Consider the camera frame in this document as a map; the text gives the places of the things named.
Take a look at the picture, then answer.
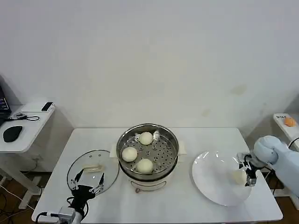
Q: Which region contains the black computer mouse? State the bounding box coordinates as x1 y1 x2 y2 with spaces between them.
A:
2 125 23 143

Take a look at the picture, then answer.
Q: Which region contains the white floor cable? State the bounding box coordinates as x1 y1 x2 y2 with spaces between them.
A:
0 183 37 212

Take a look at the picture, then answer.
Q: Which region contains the flat white box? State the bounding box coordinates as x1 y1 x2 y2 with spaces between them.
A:
21 102 56 113

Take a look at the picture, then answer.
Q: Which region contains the steel steamer basket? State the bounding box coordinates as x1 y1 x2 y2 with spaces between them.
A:
116 123 179 176

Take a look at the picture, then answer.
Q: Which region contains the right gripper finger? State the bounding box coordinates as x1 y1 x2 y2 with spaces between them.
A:
244 176 258 187

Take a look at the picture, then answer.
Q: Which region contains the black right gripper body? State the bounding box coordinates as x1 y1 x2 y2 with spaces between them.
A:
244 161 259 179

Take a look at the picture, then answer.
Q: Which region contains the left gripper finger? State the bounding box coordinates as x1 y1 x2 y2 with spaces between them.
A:
70 169 85 191
89 172 105 194

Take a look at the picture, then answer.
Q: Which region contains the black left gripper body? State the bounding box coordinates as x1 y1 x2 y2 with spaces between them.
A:
71 184 97 212

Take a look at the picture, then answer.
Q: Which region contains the black floor cable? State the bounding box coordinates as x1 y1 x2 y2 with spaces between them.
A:
263 167 282 198

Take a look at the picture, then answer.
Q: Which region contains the white height-adjustable desk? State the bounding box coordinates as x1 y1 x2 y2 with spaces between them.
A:
0 102 56 210

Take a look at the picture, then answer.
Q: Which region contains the black laptop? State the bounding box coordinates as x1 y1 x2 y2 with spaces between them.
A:
0 85 12 120

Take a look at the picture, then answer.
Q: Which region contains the round glass lid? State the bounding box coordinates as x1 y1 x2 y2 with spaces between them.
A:
66 149 120 195

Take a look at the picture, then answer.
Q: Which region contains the small black phone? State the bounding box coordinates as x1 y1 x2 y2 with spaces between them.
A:
41 101 54 112

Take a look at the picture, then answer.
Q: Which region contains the white steamed bun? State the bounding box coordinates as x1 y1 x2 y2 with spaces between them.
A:
232 168 248 186
136 158 154 174
139 132 154 146
121 147 138 162

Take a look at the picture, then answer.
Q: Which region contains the white electric cooker pot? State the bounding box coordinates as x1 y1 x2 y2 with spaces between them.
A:
109 140 187 194

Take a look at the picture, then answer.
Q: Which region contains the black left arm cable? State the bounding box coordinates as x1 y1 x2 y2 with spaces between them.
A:
66 196 90 220
35 210 49 222

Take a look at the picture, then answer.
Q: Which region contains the white round plate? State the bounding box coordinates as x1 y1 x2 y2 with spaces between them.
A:
192 151 254 207

